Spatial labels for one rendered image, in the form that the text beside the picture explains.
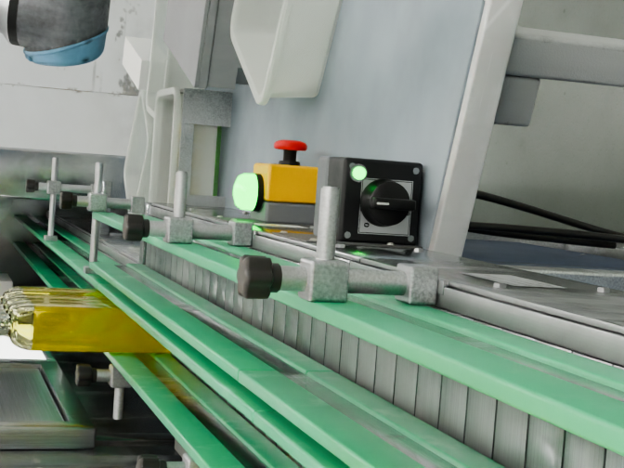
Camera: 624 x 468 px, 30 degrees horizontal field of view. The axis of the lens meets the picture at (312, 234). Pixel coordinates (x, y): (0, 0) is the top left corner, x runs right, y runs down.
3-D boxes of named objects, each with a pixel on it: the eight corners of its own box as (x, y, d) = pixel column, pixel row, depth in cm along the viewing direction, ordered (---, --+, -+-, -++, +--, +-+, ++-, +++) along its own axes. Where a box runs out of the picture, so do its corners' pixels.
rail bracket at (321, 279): (422, 301, 79) (231, 293, 75) (430, 193, 79) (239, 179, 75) (447, 308, 75) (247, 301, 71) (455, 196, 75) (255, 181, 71)
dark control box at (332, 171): (390, 240, 118) (311, 236, 116) (396, 162, 118) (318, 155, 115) (422, 247, 110) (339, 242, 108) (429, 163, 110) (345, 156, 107)
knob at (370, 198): (402, 227, 110) (416, 230, 107) (357, 225, 108) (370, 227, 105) (406, 180, 110) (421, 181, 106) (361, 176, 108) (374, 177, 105)
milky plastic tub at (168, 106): (196, 225, 201) (146, 222, 198) (205, 95, 200) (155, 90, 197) (220, 232, 184) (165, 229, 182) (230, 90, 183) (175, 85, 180)
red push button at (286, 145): (267, 166, 141) (270, 138, 140) (299, 169, 142) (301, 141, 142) (277, 167, 137) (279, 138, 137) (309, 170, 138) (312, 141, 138)
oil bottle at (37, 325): (170, 346, 155) (5, 343, 148) (173, 305, 155) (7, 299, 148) (178, 355, 150) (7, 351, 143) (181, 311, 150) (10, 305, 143)
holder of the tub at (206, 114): (197, 255, 201) (152, 253, 199) (208, 97, 200) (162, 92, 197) (220, 266, 185) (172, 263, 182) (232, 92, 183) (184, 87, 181)
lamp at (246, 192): (252, 210, 141) (228, 208, 140) (254, 173, 140) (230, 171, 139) (262, 212, 136) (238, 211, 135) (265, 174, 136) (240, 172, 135)
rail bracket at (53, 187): (131, 243, 244) (21, 238, 237) (136, 163, 243) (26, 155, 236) (136, 245, 240) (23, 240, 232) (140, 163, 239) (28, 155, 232)
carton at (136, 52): (152, 39, 253) (124, 36, 251) (171, 63, 232) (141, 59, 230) (149, 66, 255) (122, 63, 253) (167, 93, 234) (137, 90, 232)
